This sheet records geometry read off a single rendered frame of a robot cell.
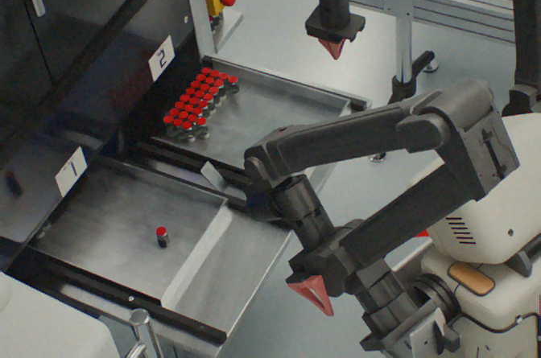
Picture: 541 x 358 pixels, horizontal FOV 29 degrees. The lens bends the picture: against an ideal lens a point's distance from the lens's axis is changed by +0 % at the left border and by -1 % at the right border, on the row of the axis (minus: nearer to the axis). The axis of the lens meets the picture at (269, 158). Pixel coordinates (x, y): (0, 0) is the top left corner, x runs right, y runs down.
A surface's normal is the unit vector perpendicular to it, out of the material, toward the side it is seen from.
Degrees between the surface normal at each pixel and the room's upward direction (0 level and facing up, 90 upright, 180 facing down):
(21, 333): 0
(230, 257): 0
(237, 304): 0
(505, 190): 48
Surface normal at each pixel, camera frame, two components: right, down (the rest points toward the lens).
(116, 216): -0.10, -0.66
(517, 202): 0.40, -0.05
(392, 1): -0.46, 0.69
